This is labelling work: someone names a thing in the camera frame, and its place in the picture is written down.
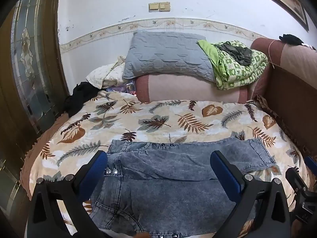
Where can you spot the grey quilted pillow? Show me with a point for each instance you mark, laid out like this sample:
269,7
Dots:
163,54

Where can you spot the purple plastic bag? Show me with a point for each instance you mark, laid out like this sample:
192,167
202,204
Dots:
121,88

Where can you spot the pink sofa bolster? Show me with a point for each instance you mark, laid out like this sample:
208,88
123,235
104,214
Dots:
185,86

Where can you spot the dark grey cloth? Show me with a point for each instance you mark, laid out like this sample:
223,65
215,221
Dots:
237,53

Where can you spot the brown ruffled sofa cover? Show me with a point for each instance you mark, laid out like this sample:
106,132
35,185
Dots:
32,158

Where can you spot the green patterned quilt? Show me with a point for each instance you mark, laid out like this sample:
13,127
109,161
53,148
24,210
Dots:
230,74

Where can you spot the cream floral cloth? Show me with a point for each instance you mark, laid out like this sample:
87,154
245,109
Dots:
104,74

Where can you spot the black garment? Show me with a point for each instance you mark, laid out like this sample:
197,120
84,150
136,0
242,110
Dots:
79,96

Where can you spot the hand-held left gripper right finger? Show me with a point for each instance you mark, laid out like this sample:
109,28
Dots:
225,173

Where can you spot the wooden stained glass door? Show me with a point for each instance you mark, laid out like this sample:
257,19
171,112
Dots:
27,79

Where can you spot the cream leaf print blanket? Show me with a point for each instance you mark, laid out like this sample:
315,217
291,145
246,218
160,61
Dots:
148,119

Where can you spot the blue denim pants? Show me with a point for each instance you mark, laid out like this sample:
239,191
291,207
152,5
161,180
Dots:
161,191

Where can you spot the brown and pink sofa backrest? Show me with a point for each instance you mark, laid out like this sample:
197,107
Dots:
292,91

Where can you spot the yellowed wall switch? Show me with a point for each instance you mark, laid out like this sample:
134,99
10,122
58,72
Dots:
153,7
165,6

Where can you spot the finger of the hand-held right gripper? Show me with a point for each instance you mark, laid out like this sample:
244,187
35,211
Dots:
298,181
311,164

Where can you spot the small black cloth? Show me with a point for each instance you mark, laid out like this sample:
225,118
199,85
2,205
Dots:
291,39

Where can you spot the large framed wall picture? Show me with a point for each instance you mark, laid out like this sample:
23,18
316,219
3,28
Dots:
294,7

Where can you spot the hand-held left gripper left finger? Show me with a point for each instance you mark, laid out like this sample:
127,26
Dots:
97,168

